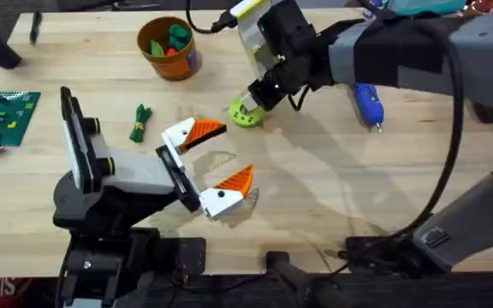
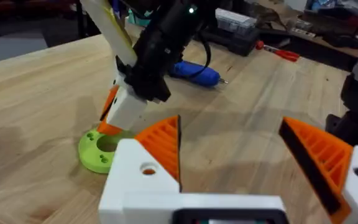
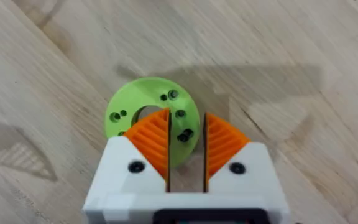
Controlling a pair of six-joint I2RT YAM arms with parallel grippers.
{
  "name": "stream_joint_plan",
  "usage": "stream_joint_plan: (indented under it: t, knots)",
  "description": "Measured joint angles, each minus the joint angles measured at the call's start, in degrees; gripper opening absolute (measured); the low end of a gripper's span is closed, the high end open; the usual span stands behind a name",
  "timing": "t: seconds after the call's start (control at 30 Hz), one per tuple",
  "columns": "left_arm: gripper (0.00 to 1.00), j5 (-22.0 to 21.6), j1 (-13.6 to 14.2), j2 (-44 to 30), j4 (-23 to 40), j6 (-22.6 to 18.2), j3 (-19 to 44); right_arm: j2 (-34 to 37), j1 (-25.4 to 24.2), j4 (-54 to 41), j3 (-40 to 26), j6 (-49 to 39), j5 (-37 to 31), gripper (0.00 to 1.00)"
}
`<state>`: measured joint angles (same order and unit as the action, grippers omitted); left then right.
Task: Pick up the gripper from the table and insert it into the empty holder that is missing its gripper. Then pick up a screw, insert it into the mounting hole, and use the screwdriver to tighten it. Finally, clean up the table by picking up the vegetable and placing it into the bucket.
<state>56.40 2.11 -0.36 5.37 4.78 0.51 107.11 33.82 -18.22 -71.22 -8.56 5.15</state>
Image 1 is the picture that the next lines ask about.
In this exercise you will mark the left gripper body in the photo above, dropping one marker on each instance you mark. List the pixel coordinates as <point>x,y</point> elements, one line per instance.
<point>139,171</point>

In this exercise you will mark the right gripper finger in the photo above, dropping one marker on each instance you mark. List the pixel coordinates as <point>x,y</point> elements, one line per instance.
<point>250,104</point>

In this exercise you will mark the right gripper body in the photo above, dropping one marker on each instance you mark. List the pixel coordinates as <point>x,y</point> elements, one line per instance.
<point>293,51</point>

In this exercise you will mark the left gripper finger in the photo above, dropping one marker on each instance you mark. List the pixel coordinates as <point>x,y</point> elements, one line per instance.
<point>225,194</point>
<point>186,132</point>

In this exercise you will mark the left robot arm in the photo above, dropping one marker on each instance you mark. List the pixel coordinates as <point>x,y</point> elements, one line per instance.
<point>101,265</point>

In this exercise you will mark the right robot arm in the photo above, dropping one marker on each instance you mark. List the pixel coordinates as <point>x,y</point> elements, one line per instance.
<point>465,55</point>

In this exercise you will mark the green toy vegetable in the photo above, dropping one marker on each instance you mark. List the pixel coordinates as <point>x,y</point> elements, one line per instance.
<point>140,123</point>

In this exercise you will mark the blue electric screwdriver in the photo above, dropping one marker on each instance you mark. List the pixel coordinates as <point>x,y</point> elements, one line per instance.
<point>368,102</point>

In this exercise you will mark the green disc with holes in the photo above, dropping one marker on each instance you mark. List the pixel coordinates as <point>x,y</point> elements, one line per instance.
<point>241,116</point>

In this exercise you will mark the right wrist upright pale plate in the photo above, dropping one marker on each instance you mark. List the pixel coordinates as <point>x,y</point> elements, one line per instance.
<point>253,34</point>

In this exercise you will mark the left wrist upright black plate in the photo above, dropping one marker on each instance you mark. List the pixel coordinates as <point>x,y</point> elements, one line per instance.
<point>77,137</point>

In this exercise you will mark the orange tub with toys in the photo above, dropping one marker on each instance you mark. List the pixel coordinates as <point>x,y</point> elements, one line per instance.
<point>169,49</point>

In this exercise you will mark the teal tool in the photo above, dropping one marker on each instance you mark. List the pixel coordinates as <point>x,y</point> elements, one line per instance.
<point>422,6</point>

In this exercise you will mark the green board with toy blocks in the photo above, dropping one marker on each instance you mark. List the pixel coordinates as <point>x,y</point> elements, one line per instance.
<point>2,120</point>

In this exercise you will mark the black pen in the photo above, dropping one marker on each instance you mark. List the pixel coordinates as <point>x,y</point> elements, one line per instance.
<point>35,26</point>

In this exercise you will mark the black rail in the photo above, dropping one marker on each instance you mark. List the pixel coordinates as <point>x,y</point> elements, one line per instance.
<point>298,286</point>

